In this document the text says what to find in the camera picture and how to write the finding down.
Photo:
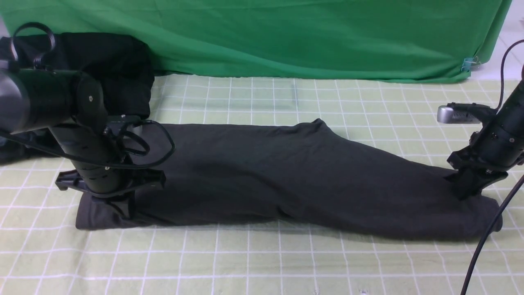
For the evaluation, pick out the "green backdrop cloth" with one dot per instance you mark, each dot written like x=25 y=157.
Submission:
x=404 y=41

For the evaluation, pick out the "light green checkered tablecloth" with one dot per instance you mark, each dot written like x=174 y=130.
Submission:
x=42 y=253

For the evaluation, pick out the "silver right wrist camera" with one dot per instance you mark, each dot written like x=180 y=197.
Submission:
x=464 y=113

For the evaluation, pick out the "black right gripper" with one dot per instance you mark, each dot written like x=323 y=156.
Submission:
x=474 y=174

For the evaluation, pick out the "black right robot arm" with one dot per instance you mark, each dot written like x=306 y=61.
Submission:
x=493 y=150

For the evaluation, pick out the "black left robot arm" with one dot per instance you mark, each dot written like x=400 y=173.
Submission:
x=62 y=113

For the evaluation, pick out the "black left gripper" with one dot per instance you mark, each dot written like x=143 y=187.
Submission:
x=115 y=185

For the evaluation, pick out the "dark gray long-sleeved shirt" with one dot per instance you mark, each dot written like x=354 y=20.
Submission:
x=236 y=174

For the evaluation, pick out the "teal binder clip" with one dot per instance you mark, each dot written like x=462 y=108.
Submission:
x=470 y=64

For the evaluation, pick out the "pile of black clothes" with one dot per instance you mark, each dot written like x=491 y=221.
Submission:
x=121 y=63

